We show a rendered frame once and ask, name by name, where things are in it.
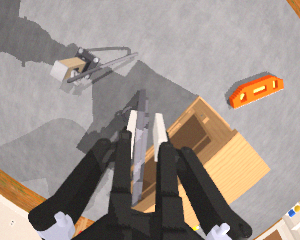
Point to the tan wooden cabinet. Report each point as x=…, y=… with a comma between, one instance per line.
x=232, y=163

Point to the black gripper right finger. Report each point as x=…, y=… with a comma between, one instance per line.
x=217, y=220

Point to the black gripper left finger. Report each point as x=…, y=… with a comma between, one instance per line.
x=54, y=219

